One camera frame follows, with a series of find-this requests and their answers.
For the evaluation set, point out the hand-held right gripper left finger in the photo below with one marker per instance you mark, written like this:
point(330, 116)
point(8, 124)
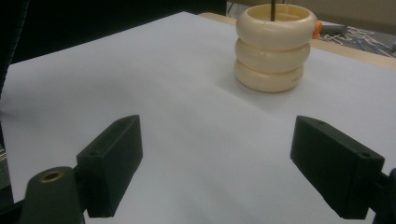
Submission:
point(110, 165)

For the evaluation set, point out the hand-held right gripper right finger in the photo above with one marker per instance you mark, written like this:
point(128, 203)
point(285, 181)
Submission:
point(336, 168)

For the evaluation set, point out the cream ringed pen holder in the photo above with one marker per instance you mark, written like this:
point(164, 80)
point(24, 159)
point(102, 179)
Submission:
point(272, 53)

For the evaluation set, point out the black pen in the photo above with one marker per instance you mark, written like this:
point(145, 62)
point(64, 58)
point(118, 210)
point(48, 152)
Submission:
point(273, 11)

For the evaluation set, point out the white table sheet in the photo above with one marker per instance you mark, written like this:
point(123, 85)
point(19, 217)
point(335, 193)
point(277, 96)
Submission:
point(186, 109)

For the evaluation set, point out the orange and grey tool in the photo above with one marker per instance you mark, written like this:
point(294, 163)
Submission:
point(330, 29)

